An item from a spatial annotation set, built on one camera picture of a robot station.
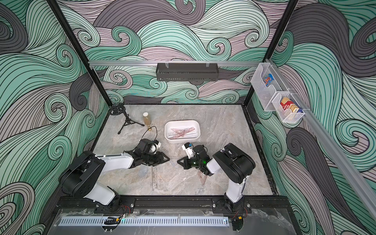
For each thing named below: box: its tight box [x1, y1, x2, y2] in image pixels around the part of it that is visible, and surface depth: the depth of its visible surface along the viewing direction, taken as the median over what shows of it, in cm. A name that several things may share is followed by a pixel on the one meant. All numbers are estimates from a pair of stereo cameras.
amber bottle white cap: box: [142, 112, 152, 132], surface depth 106 cm
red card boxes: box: [280, 96, 300, 113], surface depth 67 cm
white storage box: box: [164, 119, 201, 144], surface depth 104 cm
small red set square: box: [197, 171, 208, 186], surface depth 85 cm
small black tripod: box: [109, 104, 145, 135], surface depth 100 cm
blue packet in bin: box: [264, 73, 275, 87], surface depth 85 cm
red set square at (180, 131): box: [170, 128, 186, 138], surface depth 106 cm
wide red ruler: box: [169, 126, 196, 140], surface depth 103 cm
